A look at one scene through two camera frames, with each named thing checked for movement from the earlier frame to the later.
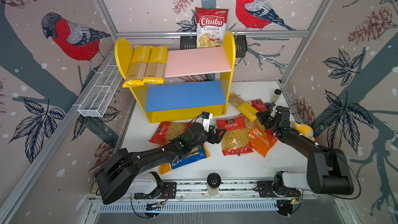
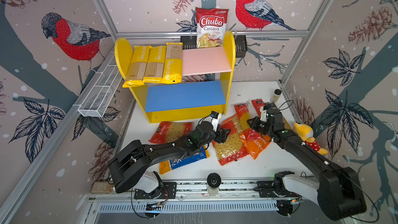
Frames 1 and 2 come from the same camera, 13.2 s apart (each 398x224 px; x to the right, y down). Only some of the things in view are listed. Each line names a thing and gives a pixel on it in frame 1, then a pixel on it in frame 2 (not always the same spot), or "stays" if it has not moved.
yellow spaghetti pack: [155, 73] stays
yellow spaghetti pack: [245, 108] to [173, 63]
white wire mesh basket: [98, 98] stays
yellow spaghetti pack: [138, 66] stays
